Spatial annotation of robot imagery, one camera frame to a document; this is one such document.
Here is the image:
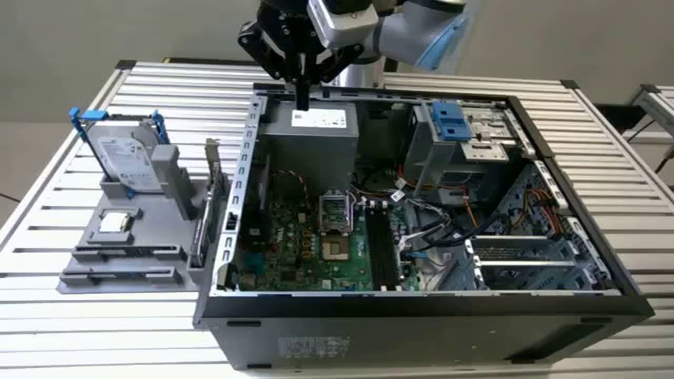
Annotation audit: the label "grey parts rack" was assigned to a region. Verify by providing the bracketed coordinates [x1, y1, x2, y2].
[55, 144, 232, 296]

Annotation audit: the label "locking lever wire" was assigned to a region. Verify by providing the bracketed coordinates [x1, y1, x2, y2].
[343, 192, 355, 236]

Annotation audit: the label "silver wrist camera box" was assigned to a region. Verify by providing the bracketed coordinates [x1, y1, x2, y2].
[307, 0, 380, 48]

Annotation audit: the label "silver CPU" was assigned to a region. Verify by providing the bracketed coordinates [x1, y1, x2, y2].
[99, 212, 132, 233]

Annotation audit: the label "thick black cable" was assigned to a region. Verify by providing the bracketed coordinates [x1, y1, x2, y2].
[420, 205, 515, 252]

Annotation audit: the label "grey power supply unit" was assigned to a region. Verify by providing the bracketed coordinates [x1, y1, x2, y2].
[260, 100, 361, 194]

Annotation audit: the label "green motherboard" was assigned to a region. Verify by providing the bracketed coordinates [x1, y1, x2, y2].
[236, 193, 422, 293]

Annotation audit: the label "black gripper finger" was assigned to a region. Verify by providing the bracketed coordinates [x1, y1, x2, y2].
[236, 21, 303, 111]
[301, 41, 364, 111]

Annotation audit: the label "black open PC case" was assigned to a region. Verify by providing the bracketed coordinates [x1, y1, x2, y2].
[192, 81, 656, 372]

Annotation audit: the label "graphics card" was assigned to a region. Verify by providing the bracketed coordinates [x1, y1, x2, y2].
[188, 137, 231, 269]

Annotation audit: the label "grey optical drive cage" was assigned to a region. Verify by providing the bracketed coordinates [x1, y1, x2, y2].
[404, 100, 527, 206]

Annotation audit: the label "blue drive latch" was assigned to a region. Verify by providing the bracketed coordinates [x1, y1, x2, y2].
[430, 101, 472, 141]

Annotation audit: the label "orange yellow power wires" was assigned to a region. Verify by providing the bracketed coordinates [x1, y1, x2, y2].
[507, 188, 560, 240]

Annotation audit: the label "metal socket cover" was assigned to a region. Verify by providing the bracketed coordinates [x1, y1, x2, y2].
[319, 191, 355, 236]

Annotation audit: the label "orange red wire bundle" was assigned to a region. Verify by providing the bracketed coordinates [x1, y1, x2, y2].
[396, 163, 480, 230]

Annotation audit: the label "metal slat side table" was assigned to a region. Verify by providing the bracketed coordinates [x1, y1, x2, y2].
[620, 82, 674, 174]

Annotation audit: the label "white green purple wires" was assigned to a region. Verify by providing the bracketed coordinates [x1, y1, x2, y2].
[396, 220, 456, 248]

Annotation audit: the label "hard disk in blue carrier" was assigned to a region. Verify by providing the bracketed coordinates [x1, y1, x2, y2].
[67, 108, 172, 194]

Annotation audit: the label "RAM slot white clips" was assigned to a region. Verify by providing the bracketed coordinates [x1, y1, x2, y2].
[368, 201, 387, 293]
[381, 201, 403, 293]

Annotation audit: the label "CPU socket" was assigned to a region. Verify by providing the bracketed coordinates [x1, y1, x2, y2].
[319, 235, 352, 262]

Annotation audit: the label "twisted fan wire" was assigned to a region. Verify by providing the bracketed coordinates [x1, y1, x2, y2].
[271, 169, 312, 209]

